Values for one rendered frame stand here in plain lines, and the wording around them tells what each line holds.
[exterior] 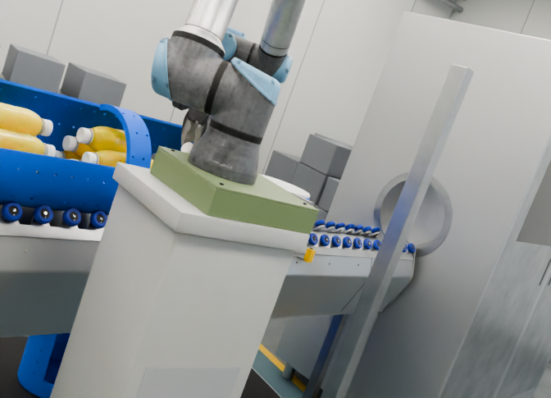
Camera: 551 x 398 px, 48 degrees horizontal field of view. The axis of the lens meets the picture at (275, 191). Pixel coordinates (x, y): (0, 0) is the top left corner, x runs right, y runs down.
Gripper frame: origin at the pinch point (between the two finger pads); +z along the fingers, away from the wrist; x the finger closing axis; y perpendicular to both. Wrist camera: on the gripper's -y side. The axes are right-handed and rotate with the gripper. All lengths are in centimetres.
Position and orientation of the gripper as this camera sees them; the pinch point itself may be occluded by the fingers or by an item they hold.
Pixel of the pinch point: (187, 150)
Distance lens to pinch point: 175.0
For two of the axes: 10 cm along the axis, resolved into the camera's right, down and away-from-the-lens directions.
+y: 6.4, 1.2, 7.6
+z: -3.4, 9.3, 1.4
